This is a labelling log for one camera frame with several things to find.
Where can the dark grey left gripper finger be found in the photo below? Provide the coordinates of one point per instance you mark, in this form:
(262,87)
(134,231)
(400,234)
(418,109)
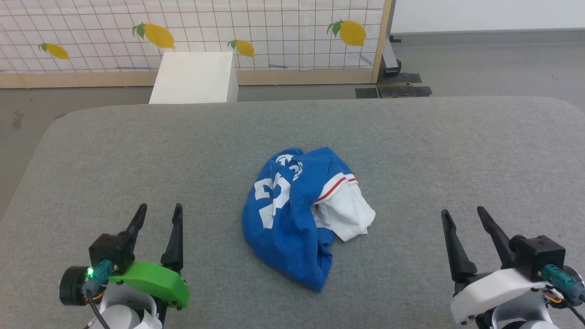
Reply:
(175,246)
(139,221)

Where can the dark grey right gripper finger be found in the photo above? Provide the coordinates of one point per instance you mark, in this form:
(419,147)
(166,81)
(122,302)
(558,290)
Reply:
(498,237)
(457,256)

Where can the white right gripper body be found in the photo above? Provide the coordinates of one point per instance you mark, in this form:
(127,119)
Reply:
(493,292)

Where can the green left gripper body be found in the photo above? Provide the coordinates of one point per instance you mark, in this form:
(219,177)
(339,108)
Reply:
(155,281)

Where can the blue and white jersey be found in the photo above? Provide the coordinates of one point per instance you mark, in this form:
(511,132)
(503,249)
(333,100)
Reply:
(283,233)

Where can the white box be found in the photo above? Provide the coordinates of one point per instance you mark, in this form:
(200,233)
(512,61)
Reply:
(194,77)

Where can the long black floor plate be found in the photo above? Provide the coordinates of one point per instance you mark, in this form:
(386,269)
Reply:
(402,92)

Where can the lemon print partition screen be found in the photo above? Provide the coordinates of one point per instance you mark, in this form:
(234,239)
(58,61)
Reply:
(274,27)

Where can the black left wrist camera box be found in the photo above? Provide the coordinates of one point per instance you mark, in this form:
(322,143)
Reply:
(112,249)

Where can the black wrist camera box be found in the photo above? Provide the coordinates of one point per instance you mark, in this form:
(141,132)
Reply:
(112,249)
(539,256)

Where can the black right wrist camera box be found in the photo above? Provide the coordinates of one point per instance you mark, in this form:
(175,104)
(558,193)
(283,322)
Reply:
(539,256)

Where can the grey metal post with wheel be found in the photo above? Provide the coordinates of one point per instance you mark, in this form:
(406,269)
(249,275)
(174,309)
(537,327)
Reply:
(392,57)

